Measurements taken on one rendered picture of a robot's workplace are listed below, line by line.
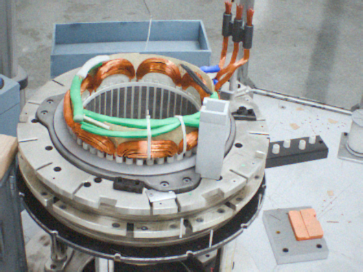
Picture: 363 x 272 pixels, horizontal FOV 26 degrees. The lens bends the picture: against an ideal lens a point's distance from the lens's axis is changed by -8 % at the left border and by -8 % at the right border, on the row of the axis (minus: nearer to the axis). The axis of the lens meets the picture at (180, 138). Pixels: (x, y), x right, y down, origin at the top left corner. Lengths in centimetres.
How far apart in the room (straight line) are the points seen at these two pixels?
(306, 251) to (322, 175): 24
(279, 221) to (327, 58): 220
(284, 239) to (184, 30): 38
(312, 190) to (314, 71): 195
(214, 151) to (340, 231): 51
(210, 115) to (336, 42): 279
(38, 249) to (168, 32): 42
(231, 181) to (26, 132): 26
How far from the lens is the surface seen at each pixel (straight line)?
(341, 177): 150
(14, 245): 115
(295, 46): 354
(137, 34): 133
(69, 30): 133
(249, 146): 100
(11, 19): 140
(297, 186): 146
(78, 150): 96
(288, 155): 149
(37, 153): 97
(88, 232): 96
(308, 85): 327
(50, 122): 101
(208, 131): 90
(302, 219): 135
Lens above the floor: 168
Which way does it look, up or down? 36 degrees down
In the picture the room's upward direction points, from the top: 4 degrees clockwise
